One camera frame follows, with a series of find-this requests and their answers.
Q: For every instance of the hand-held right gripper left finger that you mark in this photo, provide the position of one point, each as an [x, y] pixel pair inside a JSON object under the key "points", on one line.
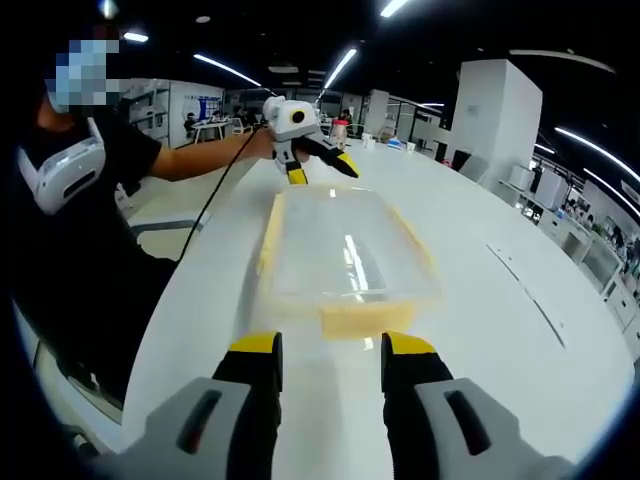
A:
{"points": [[200, 430]]}

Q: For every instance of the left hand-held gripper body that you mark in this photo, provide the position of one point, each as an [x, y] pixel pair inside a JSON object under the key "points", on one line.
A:
{"points": [[287, 122]]}

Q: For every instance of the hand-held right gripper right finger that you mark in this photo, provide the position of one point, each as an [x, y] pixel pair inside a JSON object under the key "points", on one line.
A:
{"points": [[450, 430]]}

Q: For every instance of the clear storage box yellow latches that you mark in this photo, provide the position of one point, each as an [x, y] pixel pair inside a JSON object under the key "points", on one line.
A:
{"points": [[340, 250]]}

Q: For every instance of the blue tissue box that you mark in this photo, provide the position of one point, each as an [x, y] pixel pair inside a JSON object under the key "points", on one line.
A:
{"points": [[395, 143]]}

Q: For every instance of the red-capped patterned bottle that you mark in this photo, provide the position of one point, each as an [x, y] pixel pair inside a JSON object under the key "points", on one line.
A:
{"points": [[340, 132]]}

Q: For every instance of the white cup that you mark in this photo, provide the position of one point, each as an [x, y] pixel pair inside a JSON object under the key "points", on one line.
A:
{"points": [[369, 141], [409, 146]]}

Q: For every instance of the person's dark clothing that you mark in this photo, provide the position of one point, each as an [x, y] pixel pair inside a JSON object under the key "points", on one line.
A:
{"points": [[75, 275]]}

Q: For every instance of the white chest-worn device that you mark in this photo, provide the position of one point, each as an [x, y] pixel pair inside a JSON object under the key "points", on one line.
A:
{"points": [[60, 175]]}

